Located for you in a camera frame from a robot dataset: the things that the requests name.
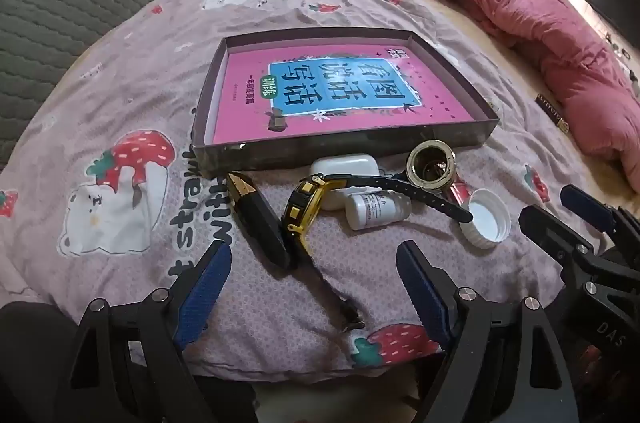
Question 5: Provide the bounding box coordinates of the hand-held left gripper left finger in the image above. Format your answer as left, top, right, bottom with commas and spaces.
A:
54, 239, 234, 423

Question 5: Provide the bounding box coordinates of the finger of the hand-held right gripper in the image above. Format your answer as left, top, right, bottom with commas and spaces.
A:
559, 184, 640, 249
518, 204, 608, 284

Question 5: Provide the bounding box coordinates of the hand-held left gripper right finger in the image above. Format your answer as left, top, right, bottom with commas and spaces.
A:
396, 240, 576, 423

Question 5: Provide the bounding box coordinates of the white pill bottle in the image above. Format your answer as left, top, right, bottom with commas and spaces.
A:
346, 189, 412, 231

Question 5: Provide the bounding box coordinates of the black and yellow wristwatch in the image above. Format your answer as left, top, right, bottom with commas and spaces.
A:
280, 173, 473, 331

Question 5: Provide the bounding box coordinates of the white earbuds case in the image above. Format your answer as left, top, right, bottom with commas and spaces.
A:
309, 153, 381, 211

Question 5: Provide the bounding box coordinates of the dark cardboard box tray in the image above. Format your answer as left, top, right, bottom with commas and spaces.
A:
191, 28, 501, 179

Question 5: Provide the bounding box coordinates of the white ribbed bottle cap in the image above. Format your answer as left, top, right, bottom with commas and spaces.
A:
459, 188, 512, 250

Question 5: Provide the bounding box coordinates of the dark flat box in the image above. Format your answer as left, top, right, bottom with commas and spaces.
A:
536, 92, 571, 134

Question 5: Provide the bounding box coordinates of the small red packet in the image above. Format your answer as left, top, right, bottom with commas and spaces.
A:
447, 180, 471, 206

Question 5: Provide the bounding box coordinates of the black television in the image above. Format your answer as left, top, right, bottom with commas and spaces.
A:
584, 0, 640, 49

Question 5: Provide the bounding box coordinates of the pink quilt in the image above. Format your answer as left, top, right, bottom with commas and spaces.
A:
407, 0, 640, 191

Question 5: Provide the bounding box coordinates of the beige bed sheet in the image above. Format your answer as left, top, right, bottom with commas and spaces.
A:
235, 0, 640, 224

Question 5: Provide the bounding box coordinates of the pink and blue book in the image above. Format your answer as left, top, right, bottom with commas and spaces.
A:
212, 44, 483, 144

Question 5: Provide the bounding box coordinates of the strawberry printed bedsheet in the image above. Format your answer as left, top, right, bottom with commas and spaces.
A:
0, 0, 608, 371

